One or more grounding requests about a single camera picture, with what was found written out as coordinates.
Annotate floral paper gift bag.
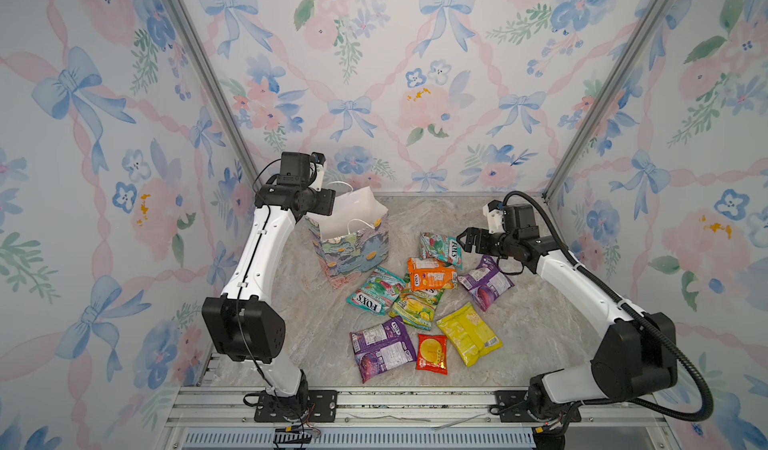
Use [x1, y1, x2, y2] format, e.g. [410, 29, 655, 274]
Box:
[307, 187, 390, 289]

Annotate yellow-green Fox's candy packet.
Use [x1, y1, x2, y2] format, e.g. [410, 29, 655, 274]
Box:
[388, 289, 444, 331]

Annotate green Fox's candy packet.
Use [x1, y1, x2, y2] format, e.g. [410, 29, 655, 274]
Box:
[346, 267, 406, 315]

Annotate large purple snack packet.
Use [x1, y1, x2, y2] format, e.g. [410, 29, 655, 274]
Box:
[350, 316, 417, 383]

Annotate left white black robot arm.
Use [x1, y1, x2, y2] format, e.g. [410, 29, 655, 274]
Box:
[202, 168, 336, 398]

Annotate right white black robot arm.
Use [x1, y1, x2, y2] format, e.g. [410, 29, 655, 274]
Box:
[457, 227, 678, 421]

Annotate teal Fox's candy packet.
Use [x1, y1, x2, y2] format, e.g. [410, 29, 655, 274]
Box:
[419, 232, 463, 270]

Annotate small purple snack packet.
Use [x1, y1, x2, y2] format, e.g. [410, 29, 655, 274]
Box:
[457, 255, 515, 311]

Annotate orange snack packet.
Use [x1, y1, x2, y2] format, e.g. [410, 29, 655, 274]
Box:
[408, 258, 457, 291]

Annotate yellow snack packet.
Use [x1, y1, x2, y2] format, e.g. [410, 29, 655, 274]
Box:
[437, 303, 503, 367]

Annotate red snack packet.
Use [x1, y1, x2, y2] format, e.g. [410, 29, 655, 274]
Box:
[416, 334, 448, 375]

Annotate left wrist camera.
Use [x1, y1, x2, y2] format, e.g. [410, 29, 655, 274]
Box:
[277, 152, 326, 190]

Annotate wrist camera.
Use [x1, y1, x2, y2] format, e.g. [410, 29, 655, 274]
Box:
[483, 200, 538, 235]
[277, 152, 326, 190]

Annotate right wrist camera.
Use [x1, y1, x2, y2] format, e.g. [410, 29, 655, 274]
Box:
[483, 200, 538, 235]

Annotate black corrugated cable conduit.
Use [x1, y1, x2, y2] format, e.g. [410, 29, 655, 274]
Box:
[502, 190, 715, 423]

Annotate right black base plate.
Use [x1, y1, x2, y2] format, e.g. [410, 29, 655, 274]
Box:
[488, 390, 582, 426]

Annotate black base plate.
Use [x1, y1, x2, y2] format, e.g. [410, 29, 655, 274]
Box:
[253, 390, 339, 424]
[488, 390, 582, 426]

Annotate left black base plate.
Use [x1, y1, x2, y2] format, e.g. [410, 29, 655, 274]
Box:
[253, 390, 339, 424]

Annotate left aluminium corner post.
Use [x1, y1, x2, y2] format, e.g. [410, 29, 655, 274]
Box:
[162, 0, 261, 191]

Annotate aluminium corner post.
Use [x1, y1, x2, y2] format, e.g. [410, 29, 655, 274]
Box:
[541, 0, 675, 203]
[162, 0, 261, 191]

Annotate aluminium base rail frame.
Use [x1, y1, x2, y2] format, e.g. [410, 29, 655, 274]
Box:
[155, 386, 682, 449]

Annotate right aluminium corner post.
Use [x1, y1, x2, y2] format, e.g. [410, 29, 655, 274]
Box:
[541, 0, 675, 203]

